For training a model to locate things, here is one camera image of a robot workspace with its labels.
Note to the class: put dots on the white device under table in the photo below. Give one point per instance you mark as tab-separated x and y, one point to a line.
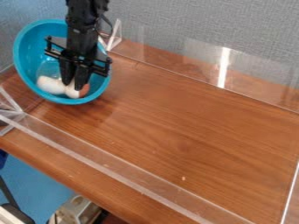
76	211

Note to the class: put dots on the clear acrylic corner bracket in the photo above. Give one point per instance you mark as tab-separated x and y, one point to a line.
111	41

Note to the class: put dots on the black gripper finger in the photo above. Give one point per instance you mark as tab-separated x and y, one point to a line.
66	70
81	74

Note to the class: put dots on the clear acrylic barrier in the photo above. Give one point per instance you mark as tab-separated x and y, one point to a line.
168	194
244	74

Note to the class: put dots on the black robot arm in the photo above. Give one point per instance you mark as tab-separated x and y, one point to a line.
85	14

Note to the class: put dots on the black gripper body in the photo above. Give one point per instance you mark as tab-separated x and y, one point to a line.
78	45

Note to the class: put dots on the blue plastic bowl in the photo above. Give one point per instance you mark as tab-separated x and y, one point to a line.
33	64

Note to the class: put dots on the clear acrylic front barrier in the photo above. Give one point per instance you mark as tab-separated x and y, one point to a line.
168	194

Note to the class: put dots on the white brown toy mushroom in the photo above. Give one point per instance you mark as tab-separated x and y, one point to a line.
54	87

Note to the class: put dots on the clear acrylic back barrier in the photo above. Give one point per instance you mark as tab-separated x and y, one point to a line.
244	74

